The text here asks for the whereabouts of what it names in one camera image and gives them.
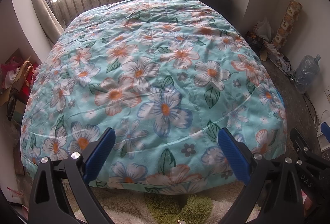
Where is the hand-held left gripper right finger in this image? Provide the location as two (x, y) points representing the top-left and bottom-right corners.
(217, 127), (307, 224)

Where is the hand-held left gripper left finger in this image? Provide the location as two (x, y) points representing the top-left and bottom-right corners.
(28, 127), (116, 224)

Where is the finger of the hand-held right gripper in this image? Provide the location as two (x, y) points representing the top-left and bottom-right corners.
(320, 122), (330, 142)
(290, 128), (326, 166)

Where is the large blue water jug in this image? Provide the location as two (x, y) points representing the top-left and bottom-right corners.
(294, 54), (322, 94)

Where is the green and white rug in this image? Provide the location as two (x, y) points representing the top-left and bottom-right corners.
(62, 180), (261, 224)

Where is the cardboard box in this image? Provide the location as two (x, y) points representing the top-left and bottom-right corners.
(263, 41), (284, 65)

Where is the black round container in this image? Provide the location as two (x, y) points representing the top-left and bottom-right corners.
(6, 96), (20, 121)

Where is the floral turquoise blanket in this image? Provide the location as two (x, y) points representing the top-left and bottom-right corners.
(20, 0), (288, 195)

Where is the tall patterned box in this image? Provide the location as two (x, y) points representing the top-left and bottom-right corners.
(273, 0), (303, 52)

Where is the white plastic bag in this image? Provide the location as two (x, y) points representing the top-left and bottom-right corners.
(254, 17), (273, 41)

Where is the pink bag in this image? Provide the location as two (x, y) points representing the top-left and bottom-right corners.
(0, 63), (20, 89)

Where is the dark desk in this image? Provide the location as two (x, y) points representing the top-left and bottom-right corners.
(169, 0), (233, 18)

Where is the beige curtain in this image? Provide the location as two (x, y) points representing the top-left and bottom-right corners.
(24, 0), (65, 45)

